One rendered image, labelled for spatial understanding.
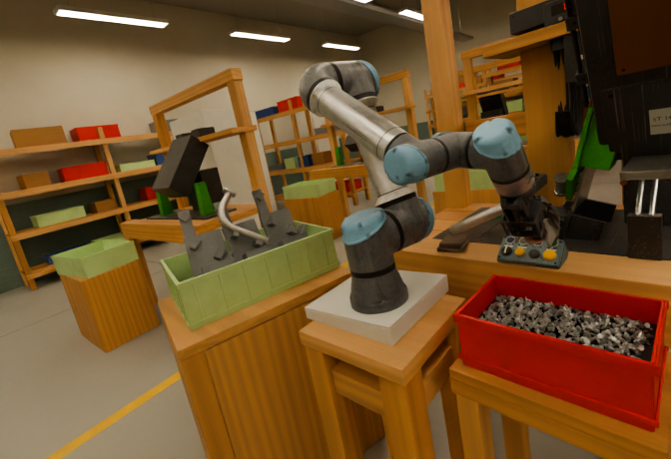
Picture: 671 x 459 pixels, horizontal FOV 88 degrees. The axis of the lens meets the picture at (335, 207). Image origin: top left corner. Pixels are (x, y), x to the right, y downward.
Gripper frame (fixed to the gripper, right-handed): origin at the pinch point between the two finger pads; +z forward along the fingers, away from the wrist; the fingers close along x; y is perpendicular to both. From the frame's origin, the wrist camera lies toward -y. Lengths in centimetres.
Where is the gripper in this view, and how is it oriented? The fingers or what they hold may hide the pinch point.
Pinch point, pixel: (540, 234)
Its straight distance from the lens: 96.7
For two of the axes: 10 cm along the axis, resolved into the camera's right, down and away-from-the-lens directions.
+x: 6.8, 0.2, -7.3
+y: -4.7, 7.7, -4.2
